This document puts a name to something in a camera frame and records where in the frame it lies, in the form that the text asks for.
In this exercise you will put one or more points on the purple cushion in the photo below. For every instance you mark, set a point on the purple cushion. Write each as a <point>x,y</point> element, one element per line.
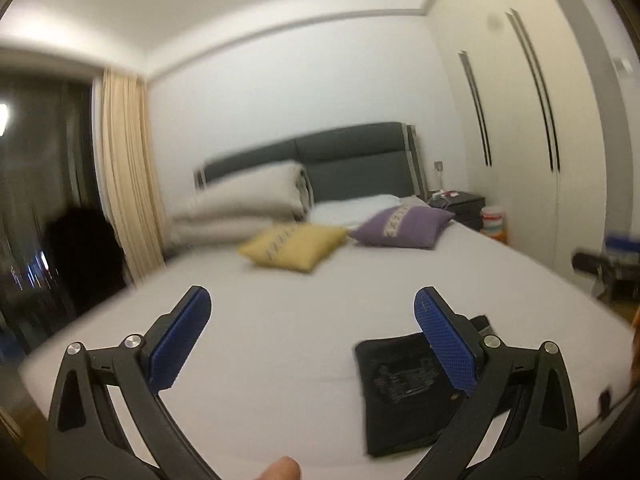
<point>404,226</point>

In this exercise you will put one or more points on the beige curtain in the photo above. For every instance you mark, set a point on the beige curtain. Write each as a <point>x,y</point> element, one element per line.
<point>130,176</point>

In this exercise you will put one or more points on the dark grey headboard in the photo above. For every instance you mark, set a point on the dark grey headboard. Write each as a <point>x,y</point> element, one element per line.
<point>341,164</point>

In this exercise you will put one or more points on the folded beige duvet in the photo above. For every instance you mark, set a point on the folded beige duvet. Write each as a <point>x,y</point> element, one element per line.
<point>241,205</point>

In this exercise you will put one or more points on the white wardrobe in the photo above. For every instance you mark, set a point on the white wardrobe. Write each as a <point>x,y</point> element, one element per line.
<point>545,125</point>

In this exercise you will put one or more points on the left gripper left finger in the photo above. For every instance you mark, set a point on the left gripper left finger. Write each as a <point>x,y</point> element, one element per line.
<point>172,337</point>

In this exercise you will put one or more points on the black jeans pant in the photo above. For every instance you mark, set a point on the black jeans pant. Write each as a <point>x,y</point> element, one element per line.
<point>408,398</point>

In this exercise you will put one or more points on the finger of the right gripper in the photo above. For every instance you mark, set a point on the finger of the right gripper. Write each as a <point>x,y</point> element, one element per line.
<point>622,243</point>

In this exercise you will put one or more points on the white pillow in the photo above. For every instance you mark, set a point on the white pillow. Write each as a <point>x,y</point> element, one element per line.
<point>351,213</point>

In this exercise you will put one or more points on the person's left hand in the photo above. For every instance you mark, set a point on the person's left hand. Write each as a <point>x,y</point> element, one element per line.
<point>285,468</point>

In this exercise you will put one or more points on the person's right hand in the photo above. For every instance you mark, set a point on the person's right hand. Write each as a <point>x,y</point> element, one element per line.
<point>636,341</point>

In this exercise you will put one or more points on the black bedside table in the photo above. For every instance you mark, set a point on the black bedside table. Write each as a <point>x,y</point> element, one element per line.
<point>467,207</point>

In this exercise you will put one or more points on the orange storage bin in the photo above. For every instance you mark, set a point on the orange storage bin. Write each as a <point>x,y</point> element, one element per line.
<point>494,223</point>

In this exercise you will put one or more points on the yellow cushion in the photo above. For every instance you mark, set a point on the yellow cushion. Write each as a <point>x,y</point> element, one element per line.
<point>298,247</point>

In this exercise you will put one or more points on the dark window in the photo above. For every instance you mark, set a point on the dark window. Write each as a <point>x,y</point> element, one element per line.
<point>59,254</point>

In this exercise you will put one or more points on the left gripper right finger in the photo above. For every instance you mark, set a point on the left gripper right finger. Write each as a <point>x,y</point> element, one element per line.
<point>453,338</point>

